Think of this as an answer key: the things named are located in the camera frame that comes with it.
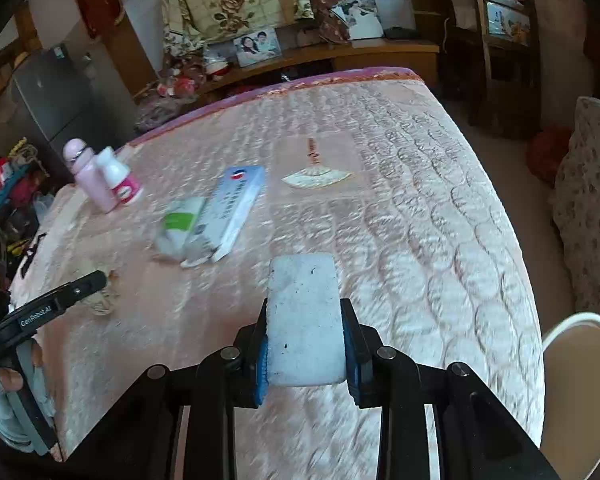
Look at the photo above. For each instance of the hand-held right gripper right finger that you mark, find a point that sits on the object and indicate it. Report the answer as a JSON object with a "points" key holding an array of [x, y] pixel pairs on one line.
{"points": [[352, 360]]}

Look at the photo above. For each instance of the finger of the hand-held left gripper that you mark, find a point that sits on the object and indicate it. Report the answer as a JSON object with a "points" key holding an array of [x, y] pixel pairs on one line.
{"points": [[82, 286]]}

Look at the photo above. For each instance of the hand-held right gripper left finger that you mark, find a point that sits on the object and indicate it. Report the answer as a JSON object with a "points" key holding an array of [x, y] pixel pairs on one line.
{"points": [[260, 370]]}

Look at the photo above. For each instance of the white foam block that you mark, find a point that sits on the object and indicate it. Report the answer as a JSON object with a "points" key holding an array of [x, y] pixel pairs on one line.
{"points": [[305, 320]]}

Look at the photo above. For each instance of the white round bin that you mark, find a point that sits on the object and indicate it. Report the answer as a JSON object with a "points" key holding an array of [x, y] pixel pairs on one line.
{"points": [[580, 370]]}

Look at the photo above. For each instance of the person's left hand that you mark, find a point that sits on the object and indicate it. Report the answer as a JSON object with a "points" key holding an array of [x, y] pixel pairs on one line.
{"points": [[4, 381]]}

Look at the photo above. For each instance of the beige crumpled tissue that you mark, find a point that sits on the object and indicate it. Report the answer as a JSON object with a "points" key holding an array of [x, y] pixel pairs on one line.
{"points": [[97, 297]]}

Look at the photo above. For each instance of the white pill bottle pink label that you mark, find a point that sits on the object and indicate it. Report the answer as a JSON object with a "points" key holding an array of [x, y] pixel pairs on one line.
{"points": [[124, 182]]}

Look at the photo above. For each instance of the green and white box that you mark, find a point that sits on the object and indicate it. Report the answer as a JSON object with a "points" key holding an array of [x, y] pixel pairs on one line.
{"points": [[180, 227]]}

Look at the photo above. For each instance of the blue and white medicine box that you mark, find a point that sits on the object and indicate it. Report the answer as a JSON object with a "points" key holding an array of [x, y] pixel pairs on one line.
{"points": [[237, 200]]}

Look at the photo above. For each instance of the grey refrigerator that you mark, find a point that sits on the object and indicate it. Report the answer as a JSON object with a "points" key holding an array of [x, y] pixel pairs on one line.
{"points": [[55, 100]]}

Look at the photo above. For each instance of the red and white flower bunch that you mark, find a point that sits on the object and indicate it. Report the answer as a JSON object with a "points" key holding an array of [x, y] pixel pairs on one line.
{"points": [[190, 77]]}

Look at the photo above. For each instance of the floral cream cloth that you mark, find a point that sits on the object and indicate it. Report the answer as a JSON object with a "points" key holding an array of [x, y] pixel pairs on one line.
{"points": [[585, 200]]}

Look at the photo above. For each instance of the red bag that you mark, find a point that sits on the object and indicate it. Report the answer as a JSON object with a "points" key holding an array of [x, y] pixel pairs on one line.
{"points": [[550, 152]]}

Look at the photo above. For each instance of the framed couple photo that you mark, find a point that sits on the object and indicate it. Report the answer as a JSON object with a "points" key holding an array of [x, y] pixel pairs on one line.
{"points": [[256, 47]]}

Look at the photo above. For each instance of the wedding photo print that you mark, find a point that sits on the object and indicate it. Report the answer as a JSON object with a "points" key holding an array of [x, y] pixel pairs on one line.
{"points": [[362, 15]]}

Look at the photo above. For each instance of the dark wooden rack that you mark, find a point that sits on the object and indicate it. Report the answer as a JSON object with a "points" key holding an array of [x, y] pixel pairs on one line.
{"points": [[500, 35]]}

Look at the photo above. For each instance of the brown patterned cloth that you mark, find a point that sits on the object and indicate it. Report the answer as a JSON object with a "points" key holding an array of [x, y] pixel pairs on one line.
{"points": [[330, 0]]}

